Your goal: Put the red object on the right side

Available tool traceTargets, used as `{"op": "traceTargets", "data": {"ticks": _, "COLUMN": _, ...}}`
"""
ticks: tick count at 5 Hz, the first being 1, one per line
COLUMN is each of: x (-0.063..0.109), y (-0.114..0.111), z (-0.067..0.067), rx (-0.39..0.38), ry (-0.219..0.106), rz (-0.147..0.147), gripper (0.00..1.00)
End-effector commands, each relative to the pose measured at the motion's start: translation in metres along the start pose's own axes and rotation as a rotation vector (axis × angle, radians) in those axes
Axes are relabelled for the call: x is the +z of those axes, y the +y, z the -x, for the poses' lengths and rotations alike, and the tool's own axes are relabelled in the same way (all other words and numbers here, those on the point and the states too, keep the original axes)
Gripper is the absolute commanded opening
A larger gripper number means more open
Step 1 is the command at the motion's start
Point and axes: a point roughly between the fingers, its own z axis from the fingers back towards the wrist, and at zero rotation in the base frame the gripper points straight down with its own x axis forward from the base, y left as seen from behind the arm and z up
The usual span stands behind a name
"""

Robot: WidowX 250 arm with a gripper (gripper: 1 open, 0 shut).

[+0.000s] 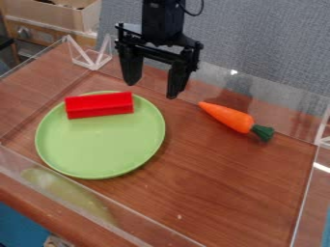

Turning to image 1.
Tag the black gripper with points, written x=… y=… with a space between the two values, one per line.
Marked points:
x=177 y=50

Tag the red rectangular block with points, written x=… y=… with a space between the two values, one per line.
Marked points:
x=97 y=105

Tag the green round plate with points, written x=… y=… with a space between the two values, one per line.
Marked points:
x=100 y=147

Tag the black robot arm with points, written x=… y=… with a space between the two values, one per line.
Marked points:
x=163 y=17

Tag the orange toy carrot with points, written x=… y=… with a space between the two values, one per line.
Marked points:
x=236 y=120

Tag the cardboard box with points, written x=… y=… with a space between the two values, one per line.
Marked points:
x=74 y=15

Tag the clear acrylic tray walls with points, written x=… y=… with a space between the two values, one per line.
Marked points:
x=216 y=189

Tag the clear acrylic corner bracket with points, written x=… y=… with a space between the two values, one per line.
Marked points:
x=85 y=57

